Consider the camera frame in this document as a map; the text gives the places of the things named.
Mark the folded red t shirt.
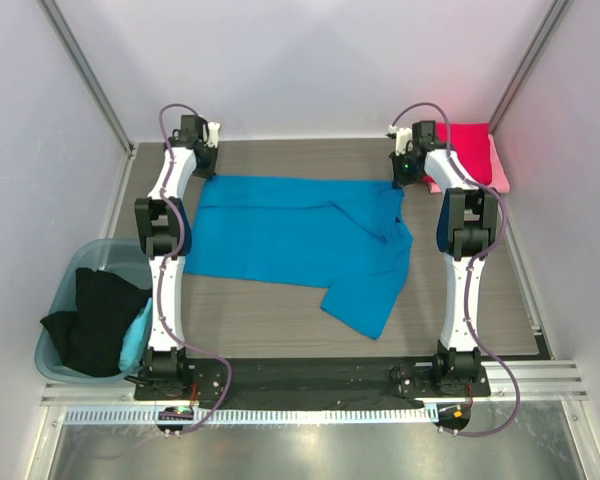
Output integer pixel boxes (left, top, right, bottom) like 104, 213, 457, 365
436, 122, 492, 185

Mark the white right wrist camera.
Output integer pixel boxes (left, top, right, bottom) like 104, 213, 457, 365
387, 125, 413, 155

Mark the white slotted cable duct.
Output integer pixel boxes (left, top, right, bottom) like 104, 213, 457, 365
64, 405, 438, 426

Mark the aluminium frame post left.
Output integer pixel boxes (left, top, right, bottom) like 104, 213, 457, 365
37, 0, 134, 156

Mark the black t shirt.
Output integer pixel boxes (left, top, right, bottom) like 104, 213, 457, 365
40, 268, 151, 378

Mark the aluminium frame post right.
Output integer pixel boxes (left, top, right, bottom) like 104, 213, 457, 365
489, 0, 573, 135

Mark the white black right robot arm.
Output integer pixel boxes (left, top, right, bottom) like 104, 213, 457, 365
387, 121, 499, 396

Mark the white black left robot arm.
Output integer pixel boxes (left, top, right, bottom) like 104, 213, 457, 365
134, 108, 219, 400

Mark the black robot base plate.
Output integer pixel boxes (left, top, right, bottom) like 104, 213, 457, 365
133, 354, 491, 410

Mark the aluminium frame post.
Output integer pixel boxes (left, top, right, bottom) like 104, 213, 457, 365
37, 0, 134, 156
489, 0, 573, 135

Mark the folded pink t shirt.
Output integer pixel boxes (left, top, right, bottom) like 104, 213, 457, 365
426, 133, 511, 194

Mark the light blue t shirt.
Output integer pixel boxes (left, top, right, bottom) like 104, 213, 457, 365
118, 298, 153, 372

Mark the teal plastic bin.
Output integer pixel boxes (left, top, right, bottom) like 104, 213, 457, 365
34, 238, 152, 385

